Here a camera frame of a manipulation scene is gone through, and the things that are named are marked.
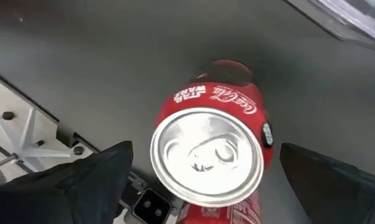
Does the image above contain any white star-shaped base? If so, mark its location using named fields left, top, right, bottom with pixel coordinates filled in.
left=0, top=107, right=75, bottom=175

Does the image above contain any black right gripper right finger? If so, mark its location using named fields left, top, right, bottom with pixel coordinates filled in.
left=280, top=142, right=375, bottom=224

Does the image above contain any clear plastic storage bin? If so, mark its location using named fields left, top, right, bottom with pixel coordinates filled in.
left=283, top=0, right=375, bottom=54

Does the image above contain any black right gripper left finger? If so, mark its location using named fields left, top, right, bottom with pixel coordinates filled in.
left=0, top=140, right=135, bottom=224

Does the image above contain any red Coca-Cola can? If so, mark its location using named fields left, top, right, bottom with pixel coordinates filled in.
left=150, top=59, right=274, bottom=208
left=176, top=191, right=263, bottom=224

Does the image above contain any black table-level camera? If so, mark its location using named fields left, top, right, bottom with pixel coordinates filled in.
left=131, top=187, right=173, bottom=224

